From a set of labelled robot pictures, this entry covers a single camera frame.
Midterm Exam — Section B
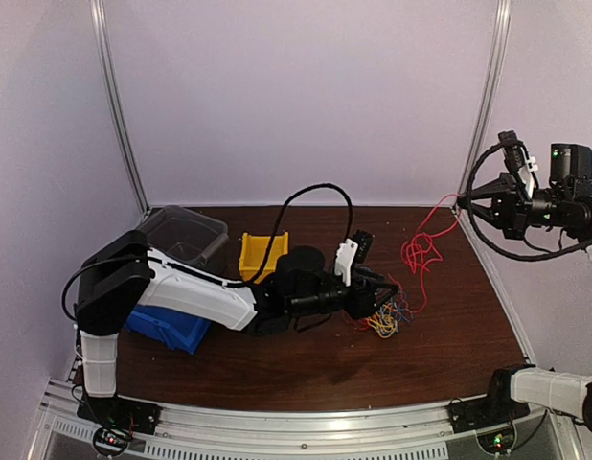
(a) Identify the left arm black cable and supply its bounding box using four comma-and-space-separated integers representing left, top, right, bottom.
250, 182, 354, 288

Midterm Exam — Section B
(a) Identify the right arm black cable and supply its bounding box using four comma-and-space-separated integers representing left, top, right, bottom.
463, 143, 592, 263

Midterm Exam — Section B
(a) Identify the blue plastic bin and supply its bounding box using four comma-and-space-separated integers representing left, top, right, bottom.
124, 305, 211, 355

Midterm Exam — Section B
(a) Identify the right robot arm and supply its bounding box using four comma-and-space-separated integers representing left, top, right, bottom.
452, 132, 592, 433

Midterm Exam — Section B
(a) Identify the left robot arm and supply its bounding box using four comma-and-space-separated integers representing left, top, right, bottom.
67, 230, 399, 426

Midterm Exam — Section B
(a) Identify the clear grey plastic tub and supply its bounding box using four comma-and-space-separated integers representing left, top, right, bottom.
136, 205, 229, 275

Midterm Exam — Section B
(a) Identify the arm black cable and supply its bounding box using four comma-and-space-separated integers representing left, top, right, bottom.
250, 182, 354, 288
463, 143, 592, 263

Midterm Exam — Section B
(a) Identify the yellow plastic bin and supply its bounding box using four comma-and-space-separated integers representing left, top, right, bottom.
239, 232, 289, 283

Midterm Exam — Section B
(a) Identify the yellow cable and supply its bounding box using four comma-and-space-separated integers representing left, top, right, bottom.
367, 313, 400, 339

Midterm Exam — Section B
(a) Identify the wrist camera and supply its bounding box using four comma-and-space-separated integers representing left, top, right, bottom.
497, 130, 539, 201
332, 230, 374, 287

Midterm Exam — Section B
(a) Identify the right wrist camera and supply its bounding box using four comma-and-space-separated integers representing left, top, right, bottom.
497, 130, 539, 201

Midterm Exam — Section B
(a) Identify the long red cable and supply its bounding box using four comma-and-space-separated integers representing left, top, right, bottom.
401, 193, 465, 313

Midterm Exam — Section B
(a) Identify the right corner aluminium post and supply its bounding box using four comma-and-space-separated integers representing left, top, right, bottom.
459, 0, 512, 192

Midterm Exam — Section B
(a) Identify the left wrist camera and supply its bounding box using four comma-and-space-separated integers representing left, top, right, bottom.
332, 230, 374, 287

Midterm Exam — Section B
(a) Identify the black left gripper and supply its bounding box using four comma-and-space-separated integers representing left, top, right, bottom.
288, 267, 399, 320

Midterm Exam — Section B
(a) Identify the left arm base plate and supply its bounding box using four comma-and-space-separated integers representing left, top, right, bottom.
77, 394, 161, 435

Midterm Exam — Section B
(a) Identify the front aluminium rail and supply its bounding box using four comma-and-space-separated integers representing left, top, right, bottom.
24, 379, 586, 459

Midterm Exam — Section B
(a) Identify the corner aluminium post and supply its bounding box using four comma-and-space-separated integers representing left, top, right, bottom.
89, 0, 149, 215
459, 0, 512, 192

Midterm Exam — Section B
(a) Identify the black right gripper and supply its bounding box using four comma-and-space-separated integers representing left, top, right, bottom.
458, 171, 571, 241

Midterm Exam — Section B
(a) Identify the left corner aluminium post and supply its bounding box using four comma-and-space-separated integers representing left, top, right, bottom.
89, 0, 149, 215

